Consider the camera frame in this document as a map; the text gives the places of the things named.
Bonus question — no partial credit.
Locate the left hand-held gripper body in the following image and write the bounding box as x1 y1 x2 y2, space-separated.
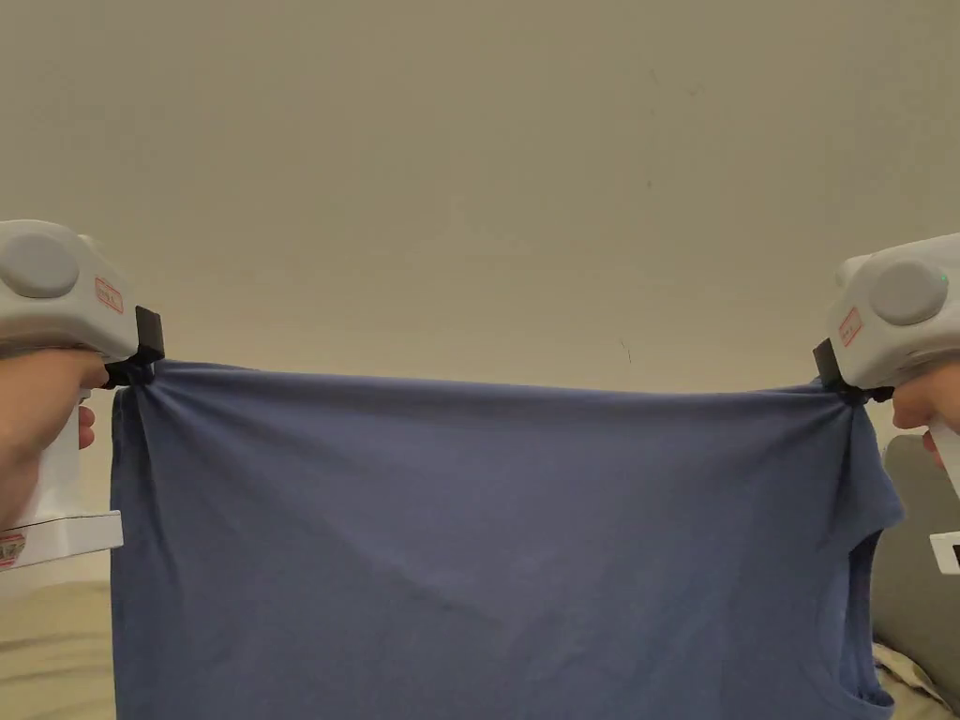
0 218 166 575

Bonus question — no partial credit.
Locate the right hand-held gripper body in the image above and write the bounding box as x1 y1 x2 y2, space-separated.
813 232 960 576

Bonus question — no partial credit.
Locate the dark blue shirt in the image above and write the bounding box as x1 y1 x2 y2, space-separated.
109 358 908 720

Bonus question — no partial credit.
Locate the person's right hand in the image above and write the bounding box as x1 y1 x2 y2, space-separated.
891 366 960 460

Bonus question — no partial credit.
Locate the person's left hand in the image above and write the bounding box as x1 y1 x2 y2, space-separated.
0 348 108 533

